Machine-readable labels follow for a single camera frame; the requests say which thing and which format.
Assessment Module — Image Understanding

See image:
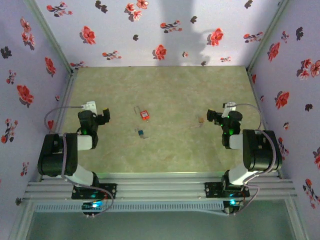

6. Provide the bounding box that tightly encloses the blue padlock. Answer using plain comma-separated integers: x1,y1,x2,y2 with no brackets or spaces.
134,127,149,140

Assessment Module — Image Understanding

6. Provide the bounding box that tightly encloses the red padlock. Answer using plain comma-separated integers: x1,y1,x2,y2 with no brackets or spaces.
134,106,151,123

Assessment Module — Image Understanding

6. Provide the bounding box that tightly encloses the left controller board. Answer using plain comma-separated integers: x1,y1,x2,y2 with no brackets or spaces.
81,200,105,211

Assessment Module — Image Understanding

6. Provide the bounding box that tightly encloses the controller board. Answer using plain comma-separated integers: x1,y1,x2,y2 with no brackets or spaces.
81,200,105,211
223,198,245,216

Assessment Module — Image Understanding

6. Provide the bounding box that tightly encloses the right controller board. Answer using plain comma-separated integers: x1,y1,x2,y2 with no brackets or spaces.
223,198,245,216

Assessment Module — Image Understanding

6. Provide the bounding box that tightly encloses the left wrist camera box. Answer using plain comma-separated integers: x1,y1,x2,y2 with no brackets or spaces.
81,100,98,113

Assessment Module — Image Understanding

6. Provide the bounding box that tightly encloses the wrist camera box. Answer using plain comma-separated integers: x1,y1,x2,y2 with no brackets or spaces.
223,101,237,117
81,100,98,113

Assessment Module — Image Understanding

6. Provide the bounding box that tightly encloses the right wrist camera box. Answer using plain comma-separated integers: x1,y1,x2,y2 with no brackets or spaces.
223,101,237,117

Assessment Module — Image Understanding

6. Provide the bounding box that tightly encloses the aluminium side rail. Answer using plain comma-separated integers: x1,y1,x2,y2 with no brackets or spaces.
38,69,79,182
246,69,285,179

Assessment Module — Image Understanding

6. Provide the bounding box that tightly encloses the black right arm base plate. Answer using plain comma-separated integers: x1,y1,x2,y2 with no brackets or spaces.
204,181,251,199

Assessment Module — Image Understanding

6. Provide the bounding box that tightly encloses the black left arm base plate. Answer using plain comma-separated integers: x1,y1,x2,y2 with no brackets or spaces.
71,183,118,200

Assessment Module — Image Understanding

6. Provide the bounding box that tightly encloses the aluminium mounting rail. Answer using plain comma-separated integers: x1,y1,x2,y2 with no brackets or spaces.
23,171,298,201

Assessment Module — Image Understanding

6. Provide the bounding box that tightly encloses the aluminium corner post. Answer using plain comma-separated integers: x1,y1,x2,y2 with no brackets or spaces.
24,0,76,75
246,0,291,72

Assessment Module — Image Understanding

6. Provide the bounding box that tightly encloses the grey slotted cable duct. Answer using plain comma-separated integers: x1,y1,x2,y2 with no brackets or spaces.
33,201,225,214

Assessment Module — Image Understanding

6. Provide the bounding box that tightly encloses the grey lower frame bar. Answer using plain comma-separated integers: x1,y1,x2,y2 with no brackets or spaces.
7,199,35,240
284,198,310,240

